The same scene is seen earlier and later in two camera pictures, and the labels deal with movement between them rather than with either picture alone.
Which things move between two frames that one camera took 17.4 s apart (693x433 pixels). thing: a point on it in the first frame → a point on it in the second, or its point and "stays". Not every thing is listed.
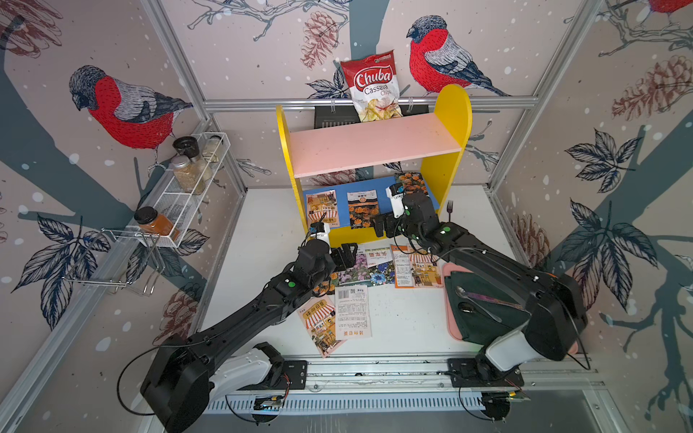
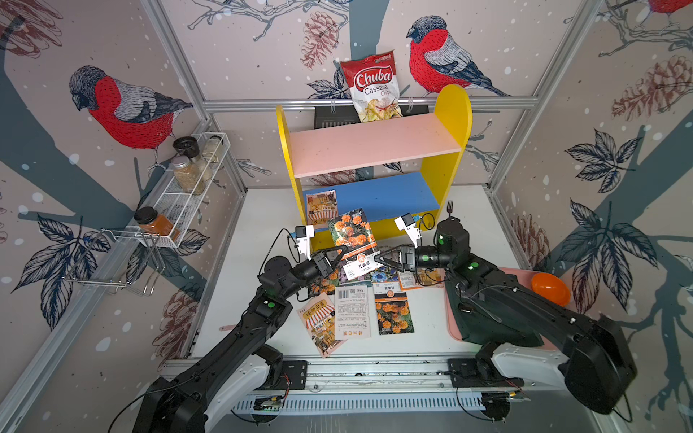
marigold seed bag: [363, 206] → [393, 312]
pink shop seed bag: [319, 317] stays
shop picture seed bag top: [424, 273] stays
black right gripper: [388, 222] → [407, 257]
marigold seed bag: [412, 181] → [354, 232]
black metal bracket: [344, 115] stays
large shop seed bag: [321, 202] stays
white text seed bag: [352, 312] stays
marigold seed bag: [328, 287] stays
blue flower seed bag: [383, 273] stays
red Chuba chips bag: [374, 86] stays
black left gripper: [350, 258] → [321, 264]
